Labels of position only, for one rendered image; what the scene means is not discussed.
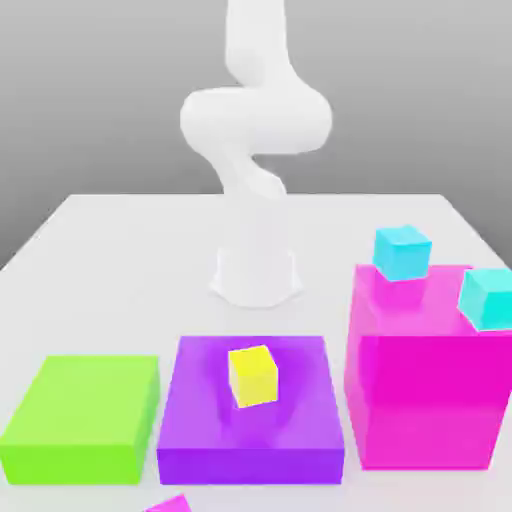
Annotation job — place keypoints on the small magenta cube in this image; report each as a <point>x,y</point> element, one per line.
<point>170,506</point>

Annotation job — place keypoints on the large purple box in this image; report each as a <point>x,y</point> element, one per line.
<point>256,440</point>

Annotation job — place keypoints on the large magenta box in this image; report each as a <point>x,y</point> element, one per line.
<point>424,392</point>

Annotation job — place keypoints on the small yellow cube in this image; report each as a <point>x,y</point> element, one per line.
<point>254,376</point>

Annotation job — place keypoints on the small cyan cube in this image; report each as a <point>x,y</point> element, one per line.
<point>401,254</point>

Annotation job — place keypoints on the large green box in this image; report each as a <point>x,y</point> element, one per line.
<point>80,416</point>

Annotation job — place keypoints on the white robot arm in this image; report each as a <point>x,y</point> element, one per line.
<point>256,120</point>

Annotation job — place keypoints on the small turquoise cube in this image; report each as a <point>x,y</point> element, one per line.
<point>490,300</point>

